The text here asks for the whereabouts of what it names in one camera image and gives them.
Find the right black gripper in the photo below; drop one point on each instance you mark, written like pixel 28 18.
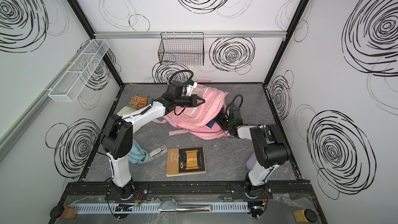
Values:
pixel 224 121

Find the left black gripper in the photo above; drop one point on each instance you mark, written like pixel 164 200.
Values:
pixel 194 100

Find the blue book yellow label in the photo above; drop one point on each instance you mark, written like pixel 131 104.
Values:
pixel 211 123

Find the pink student backpack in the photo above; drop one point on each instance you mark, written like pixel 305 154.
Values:
pixel 195 120

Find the brown and black book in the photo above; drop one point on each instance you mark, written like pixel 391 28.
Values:
pixel 185 161

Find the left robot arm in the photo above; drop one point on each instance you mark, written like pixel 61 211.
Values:
pixel 118 134

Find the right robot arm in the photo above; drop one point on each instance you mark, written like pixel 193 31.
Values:
pixel 270 147

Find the orange green food packet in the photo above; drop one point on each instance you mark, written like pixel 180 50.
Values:
pixel 138 102

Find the lilac glasses case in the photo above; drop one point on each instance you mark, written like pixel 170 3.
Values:
pixel 251 161

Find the white green spout pouch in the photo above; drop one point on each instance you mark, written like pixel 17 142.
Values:
pixel 127 110

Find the clear plastic packet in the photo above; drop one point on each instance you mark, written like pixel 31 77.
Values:
pixel 157 152

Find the light blue pencil pouch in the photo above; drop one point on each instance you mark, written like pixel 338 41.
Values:
pixel 137 155

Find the yellow black button box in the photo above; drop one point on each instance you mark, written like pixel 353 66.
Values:
pixel 305 216

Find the brown black button box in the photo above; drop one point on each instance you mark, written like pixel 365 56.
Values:
pixel 64 212

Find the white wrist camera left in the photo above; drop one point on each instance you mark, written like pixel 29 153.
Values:
pixel 190 86

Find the black wire wall basket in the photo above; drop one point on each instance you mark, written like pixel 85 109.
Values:
pixel 186 48

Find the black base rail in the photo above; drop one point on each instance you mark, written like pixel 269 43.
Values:
pixel 230 189

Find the white mesh wall shelf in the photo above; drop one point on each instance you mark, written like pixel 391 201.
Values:
pixel 87 70

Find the white slotted cable duct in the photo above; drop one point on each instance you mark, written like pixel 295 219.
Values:
pixel 149 208

